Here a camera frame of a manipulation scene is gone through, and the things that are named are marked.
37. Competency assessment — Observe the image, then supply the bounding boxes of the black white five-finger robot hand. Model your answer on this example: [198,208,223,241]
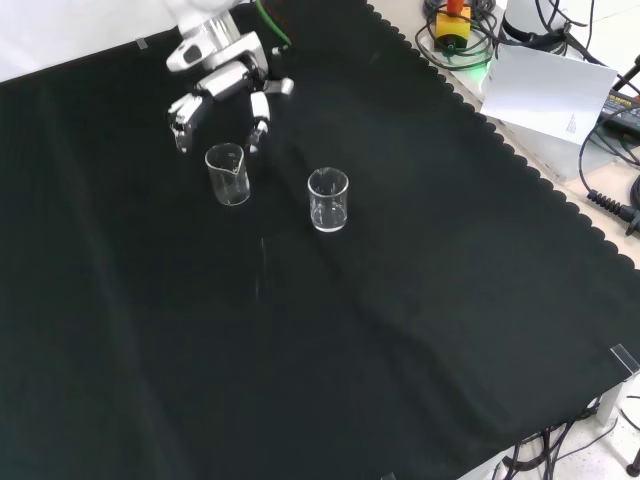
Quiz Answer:
[164,30,296,156]

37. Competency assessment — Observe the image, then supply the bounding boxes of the clear glass beaker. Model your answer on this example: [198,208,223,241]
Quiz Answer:
[306,167,350,234]
[204,142,252,207]

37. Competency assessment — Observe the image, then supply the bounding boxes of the yellow stop button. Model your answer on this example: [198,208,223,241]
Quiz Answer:
[433,0,473,52]

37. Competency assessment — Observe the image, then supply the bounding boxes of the black bench cloth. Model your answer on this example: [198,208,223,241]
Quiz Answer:
[0,0,640,480]

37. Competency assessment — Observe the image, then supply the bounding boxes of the pale board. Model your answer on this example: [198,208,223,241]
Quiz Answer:
[481,43,619,147]

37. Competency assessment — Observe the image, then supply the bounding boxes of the black power adapter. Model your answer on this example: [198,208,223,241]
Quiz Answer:
[597,83,640,132]

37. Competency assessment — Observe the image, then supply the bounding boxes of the white table leg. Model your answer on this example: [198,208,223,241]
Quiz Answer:
[593,373,640,427]

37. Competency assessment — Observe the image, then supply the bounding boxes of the green cable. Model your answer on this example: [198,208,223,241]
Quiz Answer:
[254,0,294,49]

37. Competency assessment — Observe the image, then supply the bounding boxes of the black cable with ribbed plug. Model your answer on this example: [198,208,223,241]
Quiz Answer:
[578,117,640,237]

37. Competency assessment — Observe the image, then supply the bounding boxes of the black floor cables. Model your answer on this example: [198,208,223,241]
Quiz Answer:
[487,394,621,480]

